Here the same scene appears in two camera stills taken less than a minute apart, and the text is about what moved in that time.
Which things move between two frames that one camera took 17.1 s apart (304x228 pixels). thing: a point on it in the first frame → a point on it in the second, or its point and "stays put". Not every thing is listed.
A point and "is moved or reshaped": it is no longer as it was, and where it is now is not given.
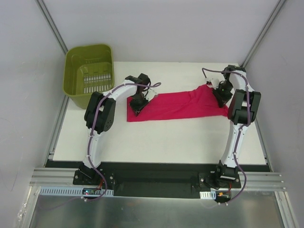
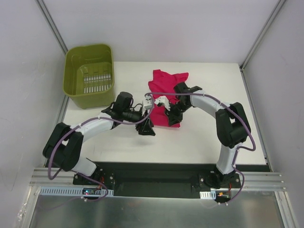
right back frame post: [279, 4] stays put
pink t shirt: [201, 101] is moved or reshaped
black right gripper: [220, 96] → [172, 114]
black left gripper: [138, 105] → [143, 126]
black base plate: [181, 179] stays put
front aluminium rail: [256, 181] stays put
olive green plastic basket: [87, 68] stays put
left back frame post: [44, 11] stays put
